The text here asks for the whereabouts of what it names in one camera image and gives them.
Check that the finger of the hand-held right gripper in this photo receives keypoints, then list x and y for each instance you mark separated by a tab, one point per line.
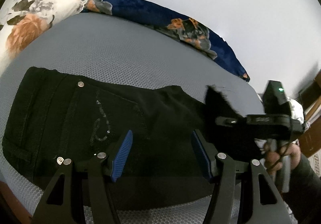
230	121

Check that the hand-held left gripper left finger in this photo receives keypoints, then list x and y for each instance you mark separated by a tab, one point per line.
123	153

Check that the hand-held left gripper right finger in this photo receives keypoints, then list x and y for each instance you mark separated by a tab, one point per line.
200	153

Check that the black pants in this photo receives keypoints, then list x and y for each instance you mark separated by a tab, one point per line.
75	113

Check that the person's right hand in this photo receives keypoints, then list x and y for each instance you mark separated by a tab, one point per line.
272	161

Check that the white spotted cloth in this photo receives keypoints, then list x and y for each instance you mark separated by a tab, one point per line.
297	109

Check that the wooden furniture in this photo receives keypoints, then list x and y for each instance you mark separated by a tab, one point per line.
312	138

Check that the grey mesh bed mat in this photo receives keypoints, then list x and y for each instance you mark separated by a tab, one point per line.
112	51

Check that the blue floral blanket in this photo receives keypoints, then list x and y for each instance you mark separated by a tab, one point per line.
150	13

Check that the white floral pillow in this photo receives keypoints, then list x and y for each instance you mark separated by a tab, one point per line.
32	13

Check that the brown wooden bed frame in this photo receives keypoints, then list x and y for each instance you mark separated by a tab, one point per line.
10	204

